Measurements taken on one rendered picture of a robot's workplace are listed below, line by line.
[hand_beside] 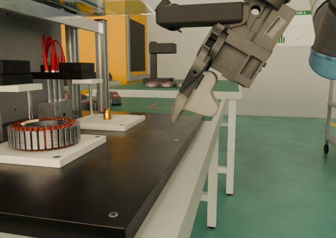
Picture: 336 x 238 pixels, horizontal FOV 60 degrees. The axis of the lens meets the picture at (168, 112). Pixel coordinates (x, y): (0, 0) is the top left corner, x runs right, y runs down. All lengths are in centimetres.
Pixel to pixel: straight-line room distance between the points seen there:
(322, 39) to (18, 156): 46
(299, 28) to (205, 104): 550
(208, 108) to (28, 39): 62
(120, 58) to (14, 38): 339
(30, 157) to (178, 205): 22
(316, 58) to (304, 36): 541
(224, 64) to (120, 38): 385
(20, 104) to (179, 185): 57
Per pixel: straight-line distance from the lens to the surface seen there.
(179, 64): 585
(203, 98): 40
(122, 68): 420
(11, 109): 85
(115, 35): 425
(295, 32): 586
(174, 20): 40
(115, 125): 65
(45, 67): 79
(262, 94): 578
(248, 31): 41
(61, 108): 79
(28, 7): 67
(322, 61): 47
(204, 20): 40
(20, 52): 88
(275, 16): 41
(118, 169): 41
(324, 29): 45
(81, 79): 73
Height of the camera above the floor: 91
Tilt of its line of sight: 9 degrees down
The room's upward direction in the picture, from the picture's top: straight up
